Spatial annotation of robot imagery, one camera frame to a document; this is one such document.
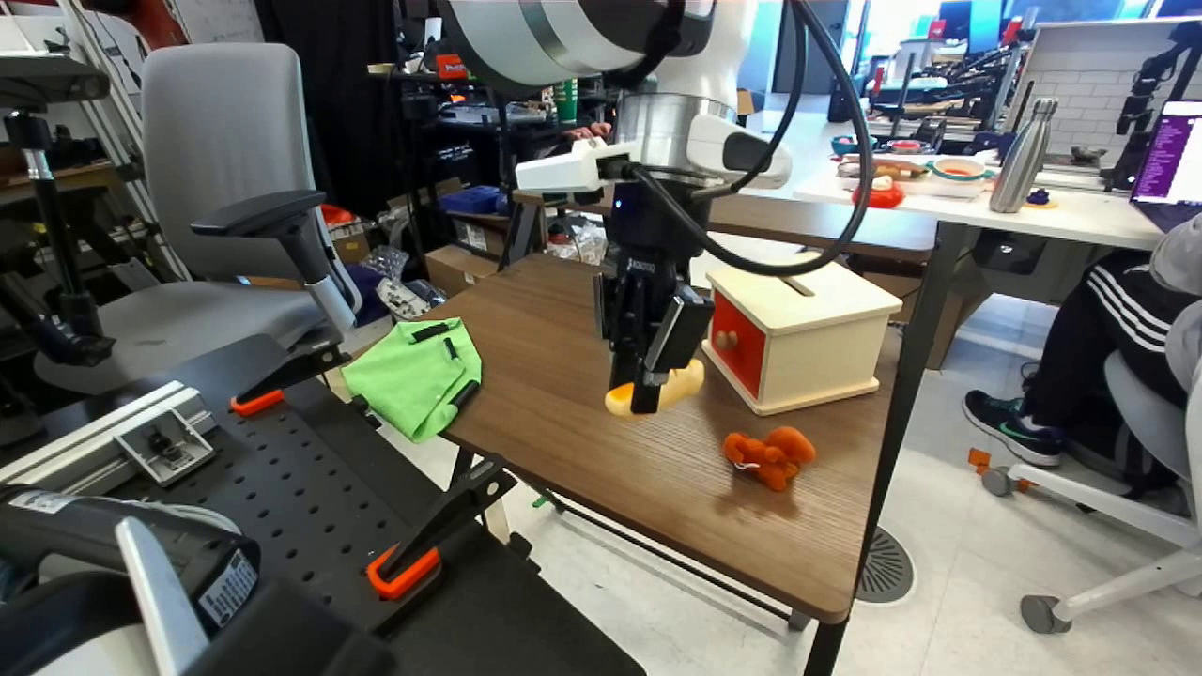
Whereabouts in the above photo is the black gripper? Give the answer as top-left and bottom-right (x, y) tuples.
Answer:
(592, 172), (712, 417)

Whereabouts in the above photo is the white desk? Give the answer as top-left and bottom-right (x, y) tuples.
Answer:
(747, 110), (1172, 254)

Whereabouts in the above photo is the black perforated breadboard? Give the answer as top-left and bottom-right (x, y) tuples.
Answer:
(0, 336), (648, 676)

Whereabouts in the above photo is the white framed black bracket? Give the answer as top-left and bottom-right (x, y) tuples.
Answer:
(116, 407), (218, 487)

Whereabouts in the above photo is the white mesh office chair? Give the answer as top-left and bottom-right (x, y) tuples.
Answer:
(975, 297), (1202, 640)

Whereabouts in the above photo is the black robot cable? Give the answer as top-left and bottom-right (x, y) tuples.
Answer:
(622, 0), (875, 282)

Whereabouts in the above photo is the black cluttered storage shelf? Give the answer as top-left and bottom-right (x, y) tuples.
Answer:
(359, 0), (629, 254)

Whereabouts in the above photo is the seated person in grey hoodie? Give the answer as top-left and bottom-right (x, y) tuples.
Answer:
(963, 212), (1202, 473)

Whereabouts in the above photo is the aluminium extrusion rail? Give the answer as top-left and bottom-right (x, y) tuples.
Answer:
(0, 377), (202, 491)

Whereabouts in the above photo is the orange plush toy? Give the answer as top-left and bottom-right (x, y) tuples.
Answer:
(722, 423), (817, 495)

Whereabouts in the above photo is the grey machine housing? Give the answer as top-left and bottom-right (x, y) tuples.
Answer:
(0, 491), (331, 676)

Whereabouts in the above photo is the laptop with purple screen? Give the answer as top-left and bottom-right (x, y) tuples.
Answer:
(1124, 97), (1202, 235)

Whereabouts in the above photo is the wooden box with red drawer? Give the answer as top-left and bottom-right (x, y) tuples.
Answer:
(698, 258), (904, 422)

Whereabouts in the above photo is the brown raised desk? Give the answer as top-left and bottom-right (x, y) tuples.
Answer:
(707, 190), (941, 263)

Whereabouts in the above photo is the yellow orange oblong toy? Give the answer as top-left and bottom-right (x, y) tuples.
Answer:
(601, 357), (708, 422)

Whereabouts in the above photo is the red bowl shaped object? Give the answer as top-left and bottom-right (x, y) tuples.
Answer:
(852, 172), (909, 215)

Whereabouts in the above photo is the grey office chair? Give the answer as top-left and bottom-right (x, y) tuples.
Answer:
(28, 38), (368, 399)

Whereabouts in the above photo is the brown cardboard box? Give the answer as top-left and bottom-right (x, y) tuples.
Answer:
(423, 240), (508, 302)

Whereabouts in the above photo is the black camera tripod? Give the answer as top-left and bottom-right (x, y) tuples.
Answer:
(0, 51), (125, 372)

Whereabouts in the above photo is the black table frame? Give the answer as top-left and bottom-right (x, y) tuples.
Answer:
(802, 230), (974, 676)

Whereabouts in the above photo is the light grey wrist camera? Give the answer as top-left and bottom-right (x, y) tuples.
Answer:
(511, 139), (637, 200)

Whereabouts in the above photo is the round grey floor grate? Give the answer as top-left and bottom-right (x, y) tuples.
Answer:
(855, 523), (917, 609)

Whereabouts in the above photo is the green microfiber cloth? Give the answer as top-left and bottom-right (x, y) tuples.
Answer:
(339, 317), (487, 443)

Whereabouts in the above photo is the black clamp with orange handle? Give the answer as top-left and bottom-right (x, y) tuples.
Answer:
(359, 453), (517, 605)
(224, 338), (354, 423)

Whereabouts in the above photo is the white desk partition panel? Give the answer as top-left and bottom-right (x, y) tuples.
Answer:
(1014, 14), (1202, 162)

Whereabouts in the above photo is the tray with food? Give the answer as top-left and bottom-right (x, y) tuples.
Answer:
(834, 145), (1006, 187)

